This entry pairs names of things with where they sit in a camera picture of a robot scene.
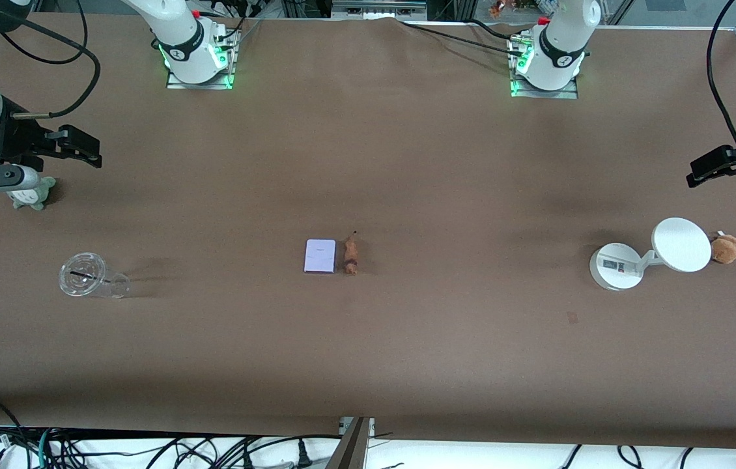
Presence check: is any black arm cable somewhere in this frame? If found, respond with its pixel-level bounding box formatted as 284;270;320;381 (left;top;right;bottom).
706;0;736;162
0;0;103;120

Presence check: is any brown lion statue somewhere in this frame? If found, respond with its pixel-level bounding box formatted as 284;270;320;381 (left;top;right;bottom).
343;231;360;276

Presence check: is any white round desk lamp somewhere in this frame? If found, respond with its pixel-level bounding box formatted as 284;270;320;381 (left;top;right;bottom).
589;218;712;291

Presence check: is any aluminium frame rail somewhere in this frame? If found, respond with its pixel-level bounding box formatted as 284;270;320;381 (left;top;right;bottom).
332;0;429;20

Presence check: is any silver metal bracket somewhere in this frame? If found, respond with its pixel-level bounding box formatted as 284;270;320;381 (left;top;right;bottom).
339;417;376;438

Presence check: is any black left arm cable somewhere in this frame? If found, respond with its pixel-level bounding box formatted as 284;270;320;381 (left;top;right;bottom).
706;0;736;162

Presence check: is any black cable across table edge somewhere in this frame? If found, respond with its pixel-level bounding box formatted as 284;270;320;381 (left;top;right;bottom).
397;18;528;59

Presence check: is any brown plush bear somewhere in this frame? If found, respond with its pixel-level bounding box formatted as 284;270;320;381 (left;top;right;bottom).
710;231;736;264

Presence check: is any lavender phone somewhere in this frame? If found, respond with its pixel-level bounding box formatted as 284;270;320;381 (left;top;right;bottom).
304;239;337;274

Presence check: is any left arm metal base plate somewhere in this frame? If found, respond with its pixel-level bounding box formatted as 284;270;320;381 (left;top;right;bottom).
509;34;579;100

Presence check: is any clear plastic cup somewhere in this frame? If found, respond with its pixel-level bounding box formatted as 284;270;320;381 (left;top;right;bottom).
58;252;131;299

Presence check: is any dark table support beam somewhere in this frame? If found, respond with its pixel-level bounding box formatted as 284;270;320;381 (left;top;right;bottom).
325;417;373;469

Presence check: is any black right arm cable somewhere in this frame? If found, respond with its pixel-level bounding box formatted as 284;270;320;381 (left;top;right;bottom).
0;0;103;120

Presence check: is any grey green plush toy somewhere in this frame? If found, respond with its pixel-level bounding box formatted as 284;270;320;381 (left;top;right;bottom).
8;176;57;211

